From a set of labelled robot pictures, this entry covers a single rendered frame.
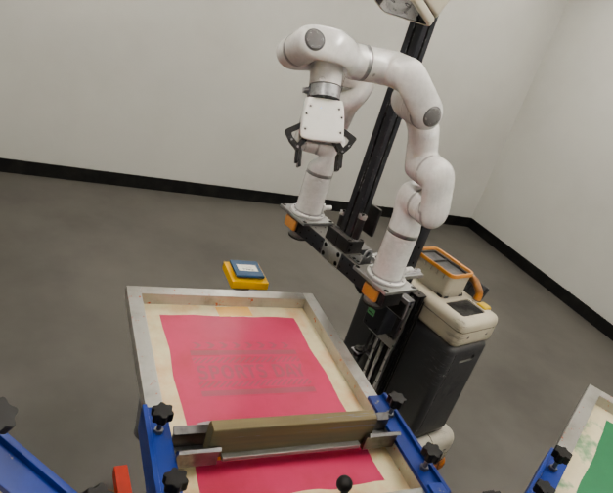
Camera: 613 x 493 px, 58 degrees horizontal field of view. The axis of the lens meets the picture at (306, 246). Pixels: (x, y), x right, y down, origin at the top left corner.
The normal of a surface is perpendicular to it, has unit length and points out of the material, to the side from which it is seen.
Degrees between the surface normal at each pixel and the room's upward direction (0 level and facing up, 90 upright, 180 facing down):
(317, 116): 65
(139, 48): 90
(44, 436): 0
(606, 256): 90
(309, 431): 90
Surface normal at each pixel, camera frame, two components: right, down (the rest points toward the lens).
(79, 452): 0.27, -0.87
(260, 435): 0.35, 0.49
